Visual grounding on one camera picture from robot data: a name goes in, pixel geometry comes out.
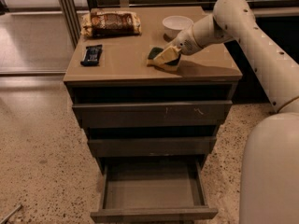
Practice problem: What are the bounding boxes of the grey drawer cabinet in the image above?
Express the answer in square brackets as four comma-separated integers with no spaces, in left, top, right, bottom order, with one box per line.
[64,7,242,169]

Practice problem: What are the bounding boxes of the grey middle drawer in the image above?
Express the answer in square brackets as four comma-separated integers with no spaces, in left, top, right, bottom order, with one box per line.
[88,136,216,157]

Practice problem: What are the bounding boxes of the grey top drawer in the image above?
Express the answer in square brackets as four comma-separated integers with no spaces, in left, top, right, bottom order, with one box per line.
[73,101,232,128]

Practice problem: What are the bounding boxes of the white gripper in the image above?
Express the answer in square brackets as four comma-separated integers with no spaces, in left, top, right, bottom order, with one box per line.
[153,26,209,65]

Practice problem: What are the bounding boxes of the metal rod on floor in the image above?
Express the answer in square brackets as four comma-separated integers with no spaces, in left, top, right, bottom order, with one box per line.
[0,204,22,224]

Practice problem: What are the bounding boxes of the white ceramic bowl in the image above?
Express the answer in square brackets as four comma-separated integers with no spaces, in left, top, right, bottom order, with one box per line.
[163,16,193,39]

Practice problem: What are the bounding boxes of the dark blue candy bar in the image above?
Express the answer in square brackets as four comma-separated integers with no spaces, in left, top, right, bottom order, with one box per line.
[80,45,103,66]

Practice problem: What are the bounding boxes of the green yellow sponge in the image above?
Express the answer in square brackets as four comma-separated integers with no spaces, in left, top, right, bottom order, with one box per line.
[147,46,181,71]

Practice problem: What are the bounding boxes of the brown snack bag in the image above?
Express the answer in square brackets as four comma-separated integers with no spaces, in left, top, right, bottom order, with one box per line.
[80,9,142,37]

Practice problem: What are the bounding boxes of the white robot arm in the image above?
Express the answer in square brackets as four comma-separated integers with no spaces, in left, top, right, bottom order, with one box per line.
[149,0,299,224]

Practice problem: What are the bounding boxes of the grey open bottom drawer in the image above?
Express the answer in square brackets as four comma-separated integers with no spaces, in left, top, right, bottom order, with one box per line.
[91,157,218,224]

